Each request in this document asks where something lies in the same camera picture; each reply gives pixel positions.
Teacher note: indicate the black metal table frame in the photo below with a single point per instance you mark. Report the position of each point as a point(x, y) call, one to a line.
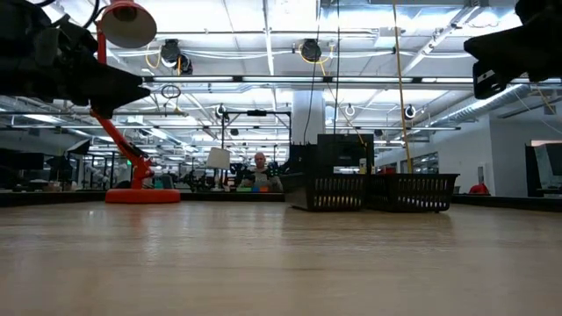
point(44, 198)

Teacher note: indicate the white table lamp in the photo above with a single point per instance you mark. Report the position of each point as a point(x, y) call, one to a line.
point(218, 159)

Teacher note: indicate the black mesh plastic basket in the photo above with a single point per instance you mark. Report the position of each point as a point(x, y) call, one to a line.
point(412, 192)
point(325, 191)

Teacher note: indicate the black gantry frame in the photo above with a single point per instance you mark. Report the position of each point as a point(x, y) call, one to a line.
point(257, 112)

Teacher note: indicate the grey ceiling duct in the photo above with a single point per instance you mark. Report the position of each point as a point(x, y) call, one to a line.
point(505, 103)

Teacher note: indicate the person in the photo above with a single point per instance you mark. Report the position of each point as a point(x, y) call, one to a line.
point(260, 173)

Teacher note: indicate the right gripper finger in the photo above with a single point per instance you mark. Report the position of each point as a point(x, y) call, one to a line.
point(492, 81)
point(496, 48)

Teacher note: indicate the red desk lamp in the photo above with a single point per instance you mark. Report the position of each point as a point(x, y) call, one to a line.
point(140, 195)

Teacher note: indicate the black equipment box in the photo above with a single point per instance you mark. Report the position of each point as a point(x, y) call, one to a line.
point(342, 151)

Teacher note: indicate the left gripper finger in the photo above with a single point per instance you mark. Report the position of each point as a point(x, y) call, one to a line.
point(118, 85)
point(102, 109)

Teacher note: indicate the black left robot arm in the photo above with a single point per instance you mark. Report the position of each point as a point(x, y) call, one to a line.
point(9, 52)

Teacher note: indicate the red object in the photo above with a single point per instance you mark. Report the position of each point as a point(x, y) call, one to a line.
point(478, 188)

